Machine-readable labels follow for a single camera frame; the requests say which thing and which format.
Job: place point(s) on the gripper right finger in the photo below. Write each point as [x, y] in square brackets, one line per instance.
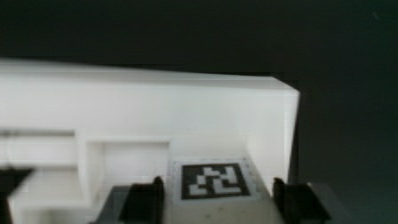
[308, 203]

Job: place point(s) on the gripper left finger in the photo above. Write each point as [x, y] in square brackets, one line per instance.
[133, 204]

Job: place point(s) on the white leg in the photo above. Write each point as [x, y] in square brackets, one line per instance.
[217, 194]

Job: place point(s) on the white chair seat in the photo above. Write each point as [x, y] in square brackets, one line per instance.
[71, 164]

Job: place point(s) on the white right wall block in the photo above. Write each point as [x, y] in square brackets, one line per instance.
[160, 103]

